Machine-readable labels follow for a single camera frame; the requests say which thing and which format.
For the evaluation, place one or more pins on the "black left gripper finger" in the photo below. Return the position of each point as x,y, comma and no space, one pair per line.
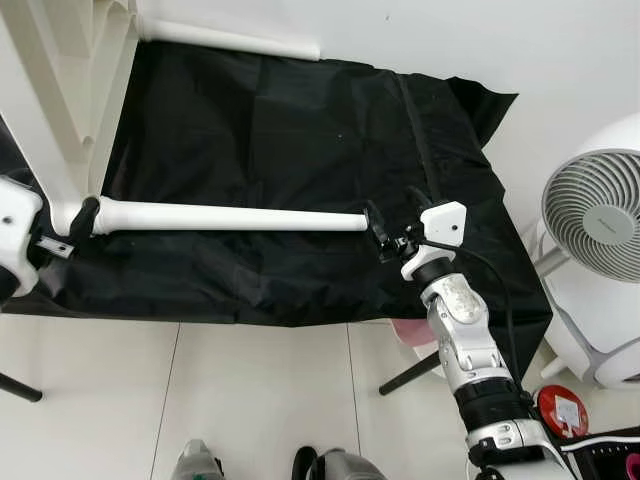
84,216

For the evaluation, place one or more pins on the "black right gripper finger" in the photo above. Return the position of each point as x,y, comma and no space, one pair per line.
420,200
377,228

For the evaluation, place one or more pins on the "white plastic children table top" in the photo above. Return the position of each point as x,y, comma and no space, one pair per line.
60,100

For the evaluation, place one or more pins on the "white plastic table leg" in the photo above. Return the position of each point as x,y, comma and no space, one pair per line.
230,38
230,216

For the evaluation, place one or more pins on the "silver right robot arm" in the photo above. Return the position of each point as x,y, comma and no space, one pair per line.
480,370

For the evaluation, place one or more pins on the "white standing fan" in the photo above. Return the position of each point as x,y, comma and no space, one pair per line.
595,250

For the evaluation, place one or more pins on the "pink cloth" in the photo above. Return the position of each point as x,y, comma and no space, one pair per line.
412,332

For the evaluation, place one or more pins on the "black table cloth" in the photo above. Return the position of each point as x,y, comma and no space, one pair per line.
300,150

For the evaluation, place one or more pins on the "red round floor device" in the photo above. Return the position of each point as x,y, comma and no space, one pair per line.
563,410

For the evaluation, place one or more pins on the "grey right robot foot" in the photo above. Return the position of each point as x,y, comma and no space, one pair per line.
345,466

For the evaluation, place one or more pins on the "grey robot foot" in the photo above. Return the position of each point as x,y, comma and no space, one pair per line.
197,463
345,466

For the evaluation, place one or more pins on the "pink round object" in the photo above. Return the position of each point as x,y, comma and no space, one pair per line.
633,466

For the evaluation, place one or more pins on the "black floor box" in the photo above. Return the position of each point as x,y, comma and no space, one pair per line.
610,462

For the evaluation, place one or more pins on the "grey left robot foot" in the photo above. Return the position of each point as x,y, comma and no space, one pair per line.
197,463

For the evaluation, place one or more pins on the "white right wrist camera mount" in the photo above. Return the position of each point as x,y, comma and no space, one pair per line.
440,232

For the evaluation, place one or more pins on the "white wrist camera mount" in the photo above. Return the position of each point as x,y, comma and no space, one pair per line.
18,235
440,232

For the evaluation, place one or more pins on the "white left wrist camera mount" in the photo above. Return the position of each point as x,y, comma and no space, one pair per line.
18,235

